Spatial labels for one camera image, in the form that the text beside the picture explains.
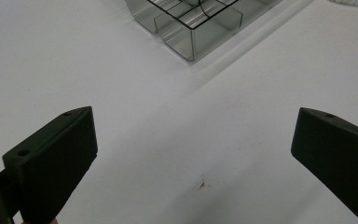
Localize clear plastic compartment organizer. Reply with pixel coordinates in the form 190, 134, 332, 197
124, 0, 282, 63

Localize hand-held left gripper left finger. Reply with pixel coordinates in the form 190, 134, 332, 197
0, 105, 99, 224

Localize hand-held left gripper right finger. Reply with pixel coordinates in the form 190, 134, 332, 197
290, 106, 358, 224

